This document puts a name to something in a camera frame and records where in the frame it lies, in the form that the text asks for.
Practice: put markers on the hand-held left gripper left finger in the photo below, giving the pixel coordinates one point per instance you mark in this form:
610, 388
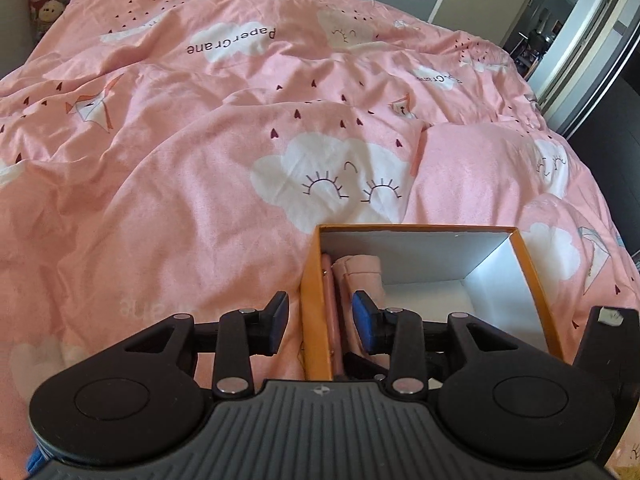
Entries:
277, 321

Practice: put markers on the white and pink plush toy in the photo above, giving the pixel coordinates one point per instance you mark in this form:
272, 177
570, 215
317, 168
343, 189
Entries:
47, 7

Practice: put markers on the blue cloth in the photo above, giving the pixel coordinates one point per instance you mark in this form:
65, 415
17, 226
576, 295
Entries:
36, 460

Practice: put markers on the pink fabric pouch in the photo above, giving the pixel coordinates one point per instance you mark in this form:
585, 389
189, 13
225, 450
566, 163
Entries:
360, 272

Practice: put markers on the pink cloud printed blanket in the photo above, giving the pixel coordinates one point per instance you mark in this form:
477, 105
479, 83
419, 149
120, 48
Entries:
175, 185

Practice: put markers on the white door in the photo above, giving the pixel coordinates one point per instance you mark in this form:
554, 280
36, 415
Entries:
450, 0

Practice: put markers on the pink pen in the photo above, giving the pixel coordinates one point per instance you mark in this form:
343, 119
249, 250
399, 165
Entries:
330, 310

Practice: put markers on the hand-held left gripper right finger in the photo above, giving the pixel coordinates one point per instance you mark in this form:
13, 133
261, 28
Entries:
363, 325

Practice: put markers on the orange cardboard box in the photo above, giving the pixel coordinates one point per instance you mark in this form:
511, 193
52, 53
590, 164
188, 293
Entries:
315, 340

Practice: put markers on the dark wardrobe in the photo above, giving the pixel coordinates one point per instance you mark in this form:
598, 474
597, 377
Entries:
610, 125

